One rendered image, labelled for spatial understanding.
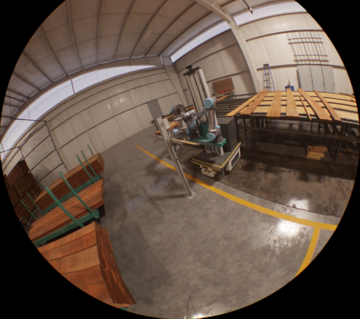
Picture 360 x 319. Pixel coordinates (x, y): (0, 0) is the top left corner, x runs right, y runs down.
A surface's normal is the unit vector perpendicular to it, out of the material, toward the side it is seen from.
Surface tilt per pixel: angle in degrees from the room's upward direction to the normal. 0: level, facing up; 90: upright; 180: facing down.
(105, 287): 0
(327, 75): 90
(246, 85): 89
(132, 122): 90
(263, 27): 89
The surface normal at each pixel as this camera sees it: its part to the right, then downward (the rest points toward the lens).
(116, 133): 0.58, 0.11
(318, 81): -0.74, 0.46
